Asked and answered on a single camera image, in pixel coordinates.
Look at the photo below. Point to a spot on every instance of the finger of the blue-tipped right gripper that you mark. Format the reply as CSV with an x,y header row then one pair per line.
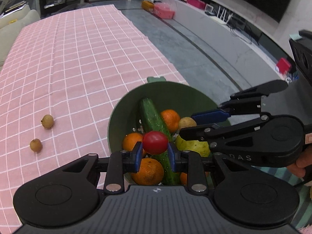
x,y
193,165

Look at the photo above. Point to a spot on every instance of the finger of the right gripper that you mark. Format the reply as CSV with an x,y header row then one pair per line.
x,y
197,133
211,116

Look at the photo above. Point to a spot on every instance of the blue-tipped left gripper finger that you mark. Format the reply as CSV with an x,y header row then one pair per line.
x,y
118,164

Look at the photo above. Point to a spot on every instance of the orange mandarin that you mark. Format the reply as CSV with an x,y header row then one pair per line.
x,y
130,141
151,172
185,178
171,118

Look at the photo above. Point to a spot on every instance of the brown longan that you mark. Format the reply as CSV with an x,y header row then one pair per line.
x,y
47,121
186,122
36,145

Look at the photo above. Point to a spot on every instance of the red cherry tomato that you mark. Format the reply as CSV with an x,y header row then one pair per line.
x,y
155,142

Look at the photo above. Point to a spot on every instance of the green plastic colander bowl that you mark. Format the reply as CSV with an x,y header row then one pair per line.
x,y
125,117

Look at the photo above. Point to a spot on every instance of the green cucumber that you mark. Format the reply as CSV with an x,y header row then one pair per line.
x,y
152,121

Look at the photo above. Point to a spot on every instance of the person's hand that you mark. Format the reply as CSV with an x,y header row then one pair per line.
x,y
303,161

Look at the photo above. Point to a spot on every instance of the white wifi router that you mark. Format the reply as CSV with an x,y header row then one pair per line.
x,y
223,17

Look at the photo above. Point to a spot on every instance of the pink checkered tablecloth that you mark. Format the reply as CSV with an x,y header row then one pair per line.
x,y
74,66

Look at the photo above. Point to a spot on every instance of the magenta box on shelf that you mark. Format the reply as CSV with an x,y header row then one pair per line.
x,y
197,3

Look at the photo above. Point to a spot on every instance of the pink box on floor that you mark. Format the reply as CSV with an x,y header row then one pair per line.
x,y
163,11

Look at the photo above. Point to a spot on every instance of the orange box on floor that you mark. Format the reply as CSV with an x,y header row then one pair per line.
x,y
147,5

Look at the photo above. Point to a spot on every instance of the beige sofa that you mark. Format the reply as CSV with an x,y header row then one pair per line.
x,y
11,26

